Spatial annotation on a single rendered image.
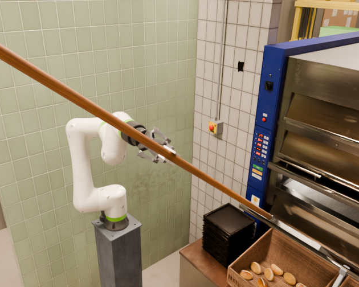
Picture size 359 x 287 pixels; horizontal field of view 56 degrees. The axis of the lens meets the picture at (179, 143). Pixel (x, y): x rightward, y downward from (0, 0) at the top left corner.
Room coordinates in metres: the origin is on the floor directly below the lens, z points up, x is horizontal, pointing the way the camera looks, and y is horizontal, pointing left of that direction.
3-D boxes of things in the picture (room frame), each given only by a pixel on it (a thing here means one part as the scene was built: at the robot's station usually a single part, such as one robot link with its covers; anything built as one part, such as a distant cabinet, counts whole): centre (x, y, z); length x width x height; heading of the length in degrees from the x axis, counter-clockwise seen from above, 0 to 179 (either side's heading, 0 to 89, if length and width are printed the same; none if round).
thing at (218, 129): (2.53, -0.29, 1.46); 0.10 x 0.07 x 0.10; 40
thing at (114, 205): (1.61, 0.38, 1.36); 0.16 x 0.13 x 0.19; 104
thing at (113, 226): (1.66, 0.40, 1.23); 0.26 x 0.15 x 0.06; 43
